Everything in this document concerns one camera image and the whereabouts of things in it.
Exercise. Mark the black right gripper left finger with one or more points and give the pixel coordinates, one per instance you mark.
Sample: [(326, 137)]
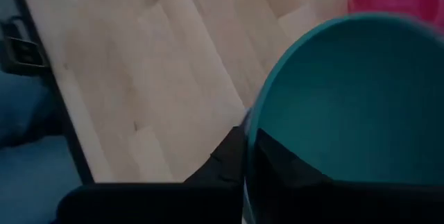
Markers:
[(225, 161)]

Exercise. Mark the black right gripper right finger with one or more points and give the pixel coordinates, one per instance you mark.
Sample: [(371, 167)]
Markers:
[(277, 165)]

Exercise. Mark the teal bowl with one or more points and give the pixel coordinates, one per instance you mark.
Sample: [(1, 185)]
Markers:
[(364, 95)]

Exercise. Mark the black aluminium table frame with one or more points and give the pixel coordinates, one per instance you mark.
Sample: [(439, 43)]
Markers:
[(74, 147)]

